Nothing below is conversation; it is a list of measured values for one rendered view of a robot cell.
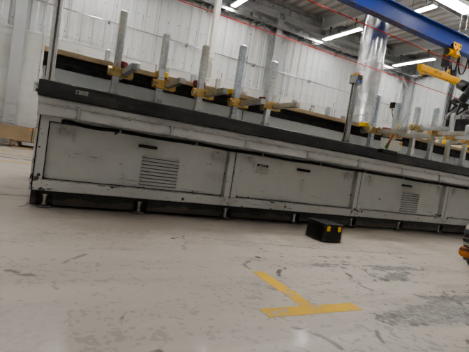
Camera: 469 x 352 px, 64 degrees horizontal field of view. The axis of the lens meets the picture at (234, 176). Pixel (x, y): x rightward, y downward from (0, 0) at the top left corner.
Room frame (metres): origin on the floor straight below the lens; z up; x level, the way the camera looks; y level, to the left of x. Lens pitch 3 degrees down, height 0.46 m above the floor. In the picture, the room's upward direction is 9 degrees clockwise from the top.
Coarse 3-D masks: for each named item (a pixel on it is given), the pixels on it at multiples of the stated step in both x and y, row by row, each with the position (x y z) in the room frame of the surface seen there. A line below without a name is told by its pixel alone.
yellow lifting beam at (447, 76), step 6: (420, 66) 7.06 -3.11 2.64; (426, 66) 7.10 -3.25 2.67; (420, 72) 7.11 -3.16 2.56; (426, 72) 7.13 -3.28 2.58; (432, 72) 7.19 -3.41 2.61; (438, 72) 7.27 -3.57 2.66; (444, 72) 7.35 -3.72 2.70; (444, 78) 7.37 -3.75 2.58; (450, 78) 7.45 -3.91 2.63; (456, 78) 7.55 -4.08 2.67
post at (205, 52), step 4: (204, 48) 2.28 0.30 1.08; (208, 48) 2.29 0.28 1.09; (204, 52) 2.28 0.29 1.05; (208, 52) 2.30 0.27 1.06; (204, 56) 2.29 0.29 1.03; (208, 56) 2.30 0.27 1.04; (200, 60) 2.31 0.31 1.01; (204, 60) 2.29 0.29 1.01; (200, 64) 2.30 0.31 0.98; (204, 64) 2.29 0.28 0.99; (200, 68) 2.29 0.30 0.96; (204, 68) 2.29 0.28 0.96; (200, 72) 2.28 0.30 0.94; (204, 72) 2.29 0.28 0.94; (200, 76) 2.28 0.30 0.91; (204, 76) 2.30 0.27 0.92; (200, 80) 2.28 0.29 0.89; (204, 80) 2.30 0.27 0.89; (200, 84) 2.29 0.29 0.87; (200, 88) 2.29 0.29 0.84; (196, 100) 2.28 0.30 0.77; (200, 100) 2.29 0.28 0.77; (196, 104) 2.28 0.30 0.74; (200, 104) 2.30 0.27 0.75
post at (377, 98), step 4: (376, 96) 3.00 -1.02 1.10; (380, 96) 3.00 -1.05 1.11; (376, 100) 2.99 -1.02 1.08; (376, 104) 2.99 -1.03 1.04; (376, 108) 2.99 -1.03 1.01; (372, 112) 3.01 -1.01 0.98; (376, 112) 2.99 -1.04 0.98; (372, 116) 3.00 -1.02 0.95; (376, 116) 3.00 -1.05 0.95; (372, 120) 3.00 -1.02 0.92; (376, 120) 3.00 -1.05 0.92; (372, 124) 2.99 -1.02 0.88; (368, 136) 3.00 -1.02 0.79; (372, 136) 2.99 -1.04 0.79; (368, 140) 3.00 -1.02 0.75; (372, 140) 3.00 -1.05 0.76; (368, 144) 2.99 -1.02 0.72; (372, 144) 3.00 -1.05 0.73
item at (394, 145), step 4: (380, 140) 3.03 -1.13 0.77; (384, 140) 3.05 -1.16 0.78; (388, 140) 3.07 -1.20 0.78; (392, 140) 3.09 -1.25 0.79; (396, 140) 3.12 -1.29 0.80; (380, 144) 3.03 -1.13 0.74; (384, 144) 3.05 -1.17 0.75; (392, 144) 3.10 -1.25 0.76; (396, 144) 3.12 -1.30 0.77; (380, 148) 3.04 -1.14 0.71; (384, 148) 3.06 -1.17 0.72; (388, 148) 3.08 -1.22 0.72; (392, 148) 3.10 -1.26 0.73; (396, 148) 3.12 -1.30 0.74; (400, 148) 3.14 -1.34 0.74; (400, 152) 3.15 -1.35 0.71
